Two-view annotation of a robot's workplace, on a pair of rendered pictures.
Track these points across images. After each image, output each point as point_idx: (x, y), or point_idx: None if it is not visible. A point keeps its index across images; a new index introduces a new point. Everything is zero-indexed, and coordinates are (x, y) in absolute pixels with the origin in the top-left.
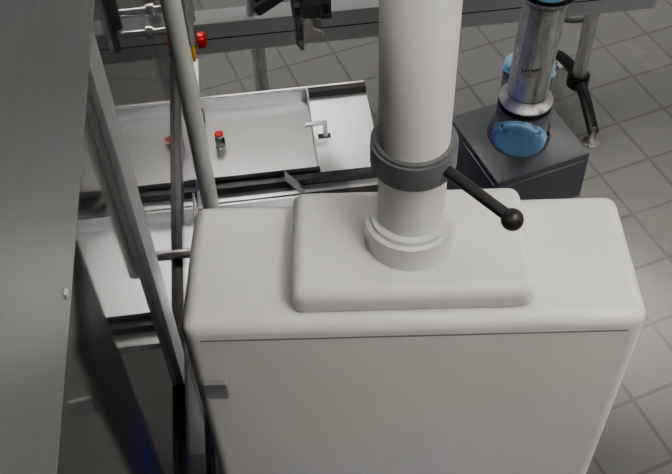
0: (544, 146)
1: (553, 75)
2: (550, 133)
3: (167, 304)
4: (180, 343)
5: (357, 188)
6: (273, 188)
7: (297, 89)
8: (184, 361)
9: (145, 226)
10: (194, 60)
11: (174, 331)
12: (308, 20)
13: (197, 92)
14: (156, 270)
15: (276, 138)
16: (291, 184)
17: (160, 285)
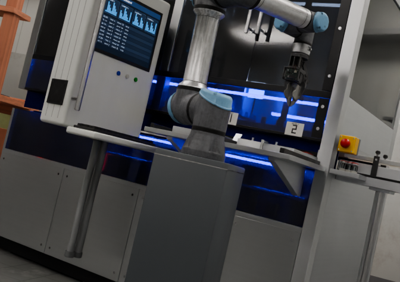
0: (181, 150)
1: (199, 92)
2: (185, 146)
3: (170, 43)
4: (167, 64)
5: None
6: None
7: (296, 149)
8: (164, 70)
9: (177, 14)
10: (337, 149)
11: (167, 54)
12: (288, 83)
13: None
14: (172, 28)
15: None
16: (234, 136)
17: (171, 33)
